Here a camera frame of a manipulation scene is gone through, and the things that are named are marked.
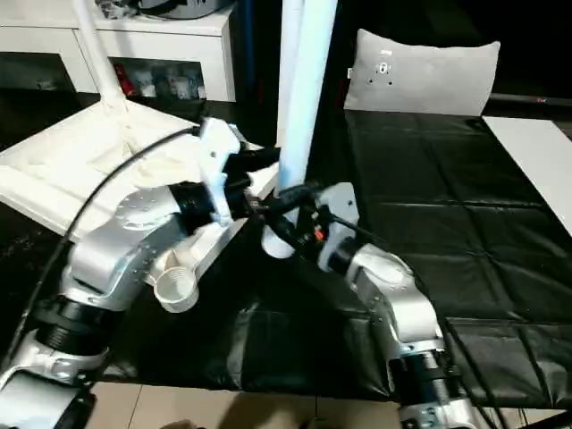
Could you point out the white flat board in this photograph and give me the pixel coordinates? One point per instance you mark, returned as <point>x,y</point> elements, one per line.
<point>532,147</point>

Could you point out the white glass-door cabinet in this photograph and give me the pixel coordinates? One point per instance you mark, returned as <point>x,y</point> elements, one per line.
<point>44,40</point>

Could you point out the black mat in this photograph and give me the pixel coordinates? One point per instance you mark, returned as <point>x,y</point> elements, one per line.
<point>447,201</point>

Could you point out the white plastic table top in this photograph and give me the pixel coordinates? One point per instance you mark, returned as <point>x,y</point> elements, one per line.
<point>58,156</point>

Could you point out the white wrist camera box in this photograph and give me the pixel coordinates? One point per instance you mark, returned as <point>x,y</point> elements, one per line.
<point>216,152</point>
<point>342,201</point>

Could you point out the grey pillow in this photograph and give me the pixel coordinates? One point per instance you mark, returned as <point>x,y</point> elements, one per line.
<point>424,76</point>

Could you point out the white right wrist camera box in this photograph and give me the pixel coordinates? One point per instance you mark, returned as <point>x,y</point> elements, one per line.
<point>342,201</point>

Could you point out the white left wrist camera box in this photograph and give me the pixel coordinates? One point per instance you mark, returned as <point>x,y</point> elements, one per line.
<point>216,152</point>

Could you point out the white plastic table leg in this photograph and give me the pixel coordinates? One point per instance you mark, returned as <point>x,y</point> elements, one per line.
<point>288,67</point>
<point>308,89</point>
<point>100,53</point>

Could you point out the black metal table frame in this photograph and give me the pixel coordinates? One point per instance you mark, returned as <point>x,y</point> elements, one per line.
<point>556,419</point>

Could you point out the black case with gold label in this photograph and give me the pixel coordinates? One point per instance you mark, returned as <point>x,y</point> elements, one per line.
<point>348,22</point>

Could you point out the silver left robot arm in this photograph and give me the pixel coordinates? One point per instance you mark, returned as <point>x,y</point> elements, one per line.
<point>120,241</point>

